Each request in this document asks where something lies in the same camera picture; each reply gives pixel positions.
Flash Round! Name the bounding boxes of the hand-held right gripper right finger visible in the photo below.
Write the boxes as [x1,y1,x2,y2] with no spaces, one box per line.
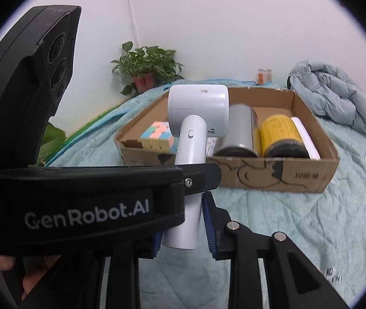
[201,191,351,309]

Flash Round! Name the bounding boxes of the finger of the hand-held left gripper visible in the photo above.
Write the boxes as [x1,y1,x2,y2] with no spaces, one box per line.
[183,163,221,197]

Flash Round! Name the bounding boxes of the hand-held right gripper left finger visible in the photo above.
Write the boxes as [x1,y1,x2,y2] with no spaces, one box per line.
[101,232,163,309]

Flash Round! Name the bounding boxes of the pastel puzzle cube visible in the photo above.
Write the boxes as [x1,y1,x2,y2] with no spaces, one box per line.
[139,121,180,154]

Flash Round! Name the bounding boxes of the silver metal tin can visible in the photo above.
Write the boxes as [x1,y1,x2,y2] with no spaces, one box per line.
[213,104,261,158]

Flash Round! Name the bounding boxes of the white hair dryer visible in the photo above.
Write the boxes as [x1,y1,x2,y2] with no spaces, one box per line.
[162,84,229,251]

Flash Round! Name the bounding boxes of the large cardboard box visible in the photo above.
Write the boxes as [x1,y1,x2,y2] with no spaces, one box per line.
[114,85,341,194]

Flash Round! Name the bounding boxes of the glass jar yellow contents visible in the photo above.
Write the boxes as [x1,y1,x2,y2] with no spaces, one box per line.
[259,115,310,159]

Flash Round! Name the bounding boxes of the white flower print tube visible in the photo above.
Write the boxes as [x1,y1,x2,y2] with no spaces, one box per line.
[291,117,321,161]

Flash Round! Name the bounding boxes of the colourful cartoon puzzle box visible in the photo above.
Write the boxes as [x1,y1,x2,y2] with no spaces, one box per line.
[205,137,220,159]

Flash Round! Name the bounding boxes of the large leaf green plant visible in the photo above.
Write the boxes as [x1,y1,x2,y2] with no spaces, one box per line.
[30,121,67,167]

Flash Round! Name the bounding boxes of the green mat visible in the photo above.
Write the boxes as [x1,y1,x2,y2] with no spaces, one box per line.
[62,105,129,142]

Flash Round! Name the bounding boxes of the small orange label jar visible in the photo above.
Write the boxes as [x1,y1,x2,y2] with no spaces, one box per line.
[258,68,273,85]

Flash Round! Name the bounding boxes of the potted plant red pot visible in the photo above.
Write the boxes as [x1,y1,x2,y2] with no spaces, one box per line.
[110,41,184,96]

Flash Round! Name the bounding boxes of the light blue puffer jacket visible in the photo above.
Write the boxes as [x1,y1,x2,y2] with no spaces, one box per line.
[287,59,366,139]

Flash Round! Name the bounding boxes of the white wall cable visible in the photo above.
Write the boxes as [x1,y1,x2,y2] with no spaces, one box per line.
[126,0,140,49]

